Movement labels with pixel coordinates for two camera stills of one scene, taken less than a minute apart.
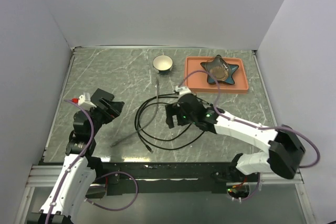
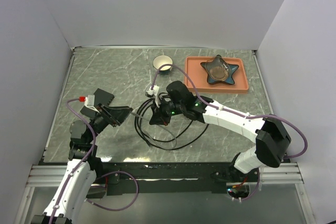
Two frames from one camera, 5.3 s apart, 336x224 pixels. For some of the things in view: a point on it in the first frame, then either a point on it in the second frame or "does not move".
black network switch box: x=100 y=93 does not move
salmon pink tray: x=198 y=82 does not move
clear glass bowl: x=219 y=67 does not move
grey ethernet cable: x=136 y=131 → x=163 y=146
